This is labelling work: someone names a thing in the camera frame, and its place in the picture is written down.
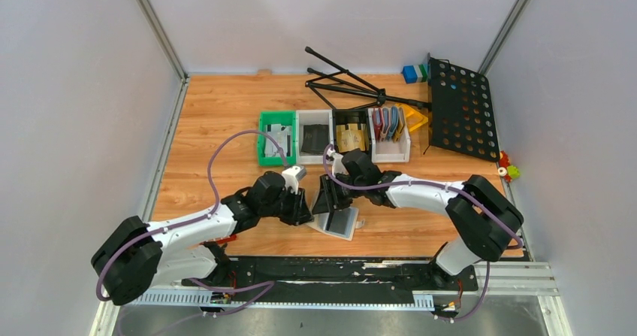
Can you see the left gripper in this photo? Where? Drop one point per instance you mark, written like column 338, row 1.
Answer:
column 297, row 206

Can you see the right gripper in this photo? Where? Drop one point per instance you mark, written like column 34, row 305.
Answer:
column 333, row 194

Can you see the dark grey credit card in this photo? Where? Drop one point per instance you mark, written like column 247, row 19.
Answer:
column 342, row 223

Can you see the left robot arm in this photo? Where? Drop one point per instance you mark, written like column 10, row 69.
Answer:
column 139, row 255

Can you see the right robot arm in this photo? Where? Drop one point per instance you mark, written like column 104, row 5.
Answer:
column 486, row 222

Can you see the black cards stack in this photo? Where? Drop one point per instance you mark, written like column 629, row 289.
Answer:
column 315, row 138

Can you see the gold cards stack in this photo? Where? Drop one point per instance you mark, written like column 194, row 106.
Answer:
column 351, row 136

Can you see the white cards stack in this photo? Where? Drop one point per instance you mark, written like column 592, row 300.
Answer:
column 282, row 135

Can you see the white bin with card holders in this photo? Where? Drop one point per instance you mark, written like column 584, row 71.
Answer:
column 389, row 151

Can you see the red card holder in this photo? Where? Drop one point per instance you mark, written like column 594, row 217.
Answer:
column 378, row 122

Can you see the blue card holder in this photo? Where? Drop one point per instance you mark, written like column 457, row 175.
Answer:
column 393, row 122

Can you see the red toy block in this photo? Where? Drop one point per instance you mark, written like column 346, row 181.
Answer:
column 220, row 241

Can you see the black tripod legs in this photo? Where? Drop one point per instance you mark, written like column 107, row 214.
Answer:
column 345, row 82

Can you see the blue green toy block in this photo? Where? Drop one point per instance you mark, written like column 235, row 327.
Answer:
column 416, row 73

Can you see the black music stand desk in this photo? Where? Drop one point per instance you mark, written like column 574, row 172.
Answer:
column 461, row 116

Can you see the red green toy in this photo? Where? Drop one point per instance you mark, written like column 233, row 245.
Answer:
column 506, row 169

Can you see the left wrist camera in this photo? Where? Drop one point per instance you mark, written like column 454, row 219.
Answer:
column 292, row 177

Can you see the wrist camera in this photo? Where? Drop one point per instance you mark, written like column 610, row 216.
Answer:
column 337, row 166
column 292, row 177

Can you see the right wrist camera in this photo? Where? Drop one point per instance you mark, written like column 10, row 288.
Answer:
column 337, row 166

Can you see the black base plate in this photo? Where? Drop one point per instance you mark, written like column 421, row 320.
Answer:
column 336, row 279

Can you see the yellow triangle frame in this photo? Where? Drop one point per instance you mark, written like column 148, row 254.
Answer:
column 410, row 119

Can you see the white slotted cable duct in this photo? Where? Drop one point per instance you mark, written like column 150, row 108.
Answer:
column 197, row 297

